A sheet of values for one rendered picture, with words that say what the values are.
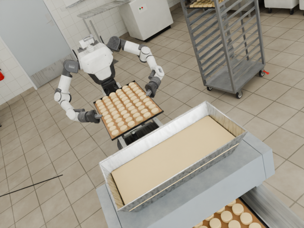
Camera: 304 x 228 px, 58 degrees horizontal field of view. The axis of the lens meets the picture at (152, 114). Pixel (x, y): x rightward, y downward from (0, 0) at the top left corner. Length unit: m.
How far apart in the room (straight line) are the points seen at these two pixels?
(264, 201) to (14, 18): 5.41
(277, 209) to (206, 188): 0.44
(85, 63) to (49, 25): 3.80
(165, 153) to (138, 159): 0.12
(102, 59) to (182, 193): 1.54
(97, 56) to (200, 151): 1.48
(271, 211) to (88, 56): 1.74
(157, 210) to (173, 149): 0.25
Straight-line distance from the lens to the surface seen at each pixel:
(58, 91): 2.45
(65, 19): 6.17
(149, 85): 2.13
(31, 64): 6.19
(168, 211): 1.12
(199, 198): 1.14
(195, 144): 1.17
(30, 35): 6.10
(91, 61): 2.38
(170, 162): 1.14
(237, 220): 1.34
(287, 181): 2.59
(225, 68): 3.81
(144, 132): 2.04
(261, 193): 1.50
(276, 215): 1.44
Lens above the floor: 2.07
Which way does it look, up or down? 34 degrees down
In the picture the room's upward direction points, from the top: 24 degrees counter-clockwise
